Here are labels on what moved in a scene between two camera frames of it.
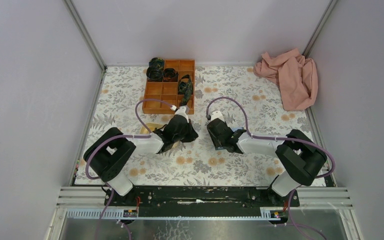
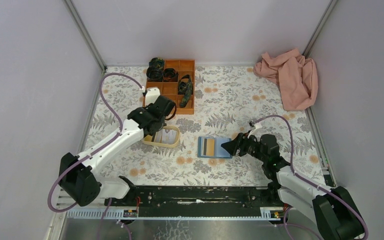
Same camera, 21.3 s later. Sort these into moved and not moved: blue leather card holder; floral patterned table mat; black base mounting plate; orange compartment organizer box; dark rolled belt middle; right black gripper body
Moved: blue leather card holder; right black gripper body
Not moved: floral patterned table mat; orange compartment organizer box; dark rolled belt middle; black base mounting plate
